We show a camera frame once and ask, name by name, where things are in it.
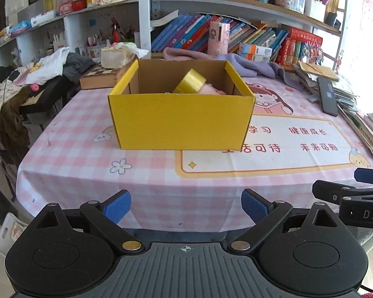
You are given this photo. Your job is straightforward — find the yellow cardboard box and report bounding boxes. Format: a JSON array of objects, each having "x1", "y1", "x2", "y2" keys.
[{"x1": 108, "y1": 59, "x2": 255, "y2": 150}]

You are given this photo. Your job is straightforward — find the pink plush pig toy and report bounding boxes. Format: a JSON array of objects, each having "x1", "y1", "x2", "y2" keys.
[{"x1": 198, "y1": 83, "x2": 226, "y2": 96}]

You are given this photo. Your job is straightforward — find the yellow tape roll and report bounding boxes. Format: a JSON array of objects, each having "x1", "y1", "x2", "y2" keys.
[{"x1": 173, "y1": 69, "x2": 206, "y2": 94}]

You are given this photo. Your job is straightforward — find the stack of books and papers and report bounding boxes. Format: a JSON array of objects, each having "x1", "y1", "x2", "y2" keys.
[{"x1": 293, "y1": 63, "x2": 373, "y2": 154}]

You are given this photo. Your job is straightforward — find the pink checkered tablecloth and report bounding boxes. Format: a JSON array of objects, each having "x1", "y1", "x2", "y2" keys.
[{"x1": 16, "y1": 77, "x2": 373, "y2": 232}]

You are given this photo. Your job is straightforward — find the black smartphone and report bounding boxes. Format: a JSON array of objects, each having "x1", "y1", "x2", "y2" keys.
[{"x1": 317, "y1": 77, "x2": 338, "y2": 116}]

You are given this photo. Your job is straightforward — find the brown envelope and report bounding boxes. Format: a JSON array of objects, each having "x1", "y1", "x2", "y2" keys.
[{"x1": 298, "y1": 61, "x2": 340, "y2": 81}]

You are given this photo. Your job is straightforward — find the wooden chess board box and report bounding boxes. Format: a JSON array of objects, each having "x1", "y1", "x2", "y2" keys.
[{"x1": 79, "y1": 63, "x2": 131, "y2": 90}]

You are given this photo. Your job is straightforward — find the purple cloth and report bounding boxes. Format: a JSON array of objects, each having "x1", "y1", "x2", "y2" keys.
[{"x1": 162, "y1": 47, "x2": 304, "y2": 91}]

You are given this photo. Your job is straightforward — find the tissue box with cloth cover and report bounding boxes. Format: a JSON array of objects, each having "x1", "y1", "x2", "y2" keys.
[{"x1": 101, "y1": 42, "x2": 149, "y2": 69}]

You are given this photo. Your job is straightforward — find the orange blue white box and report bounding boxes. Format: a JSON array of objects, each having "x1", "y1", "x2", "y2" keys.
[{"x1": 237, "y1": 43, "x2": 272, "y2": 63}]

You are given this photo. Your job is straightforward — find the pile of clothes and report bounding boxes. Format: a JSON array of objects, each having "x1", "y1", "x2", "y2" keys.
[{"x1": 0, "y1": 47, "x2": 95, "y2": 166}]

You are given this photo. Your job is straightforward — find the pink cylindrical device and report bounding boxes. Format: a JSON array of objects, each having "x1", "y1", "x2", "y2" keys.
[{"x1": 207, "y1": 22, "x2": 230, "y2": 56}]

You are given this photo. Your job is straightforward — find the white pen holder box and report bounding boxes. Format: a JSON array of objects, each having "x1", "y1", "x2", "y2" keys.
[{"x1": 304, "y1": 0, "x2": 326, "y2": 22}]

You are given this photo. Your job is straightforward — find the white bookshelf frame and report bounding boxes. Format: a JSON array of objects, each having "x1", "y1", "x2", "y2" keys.
[{"x1": 140, "y1": 0, "x2": 344, "y2": 69}]

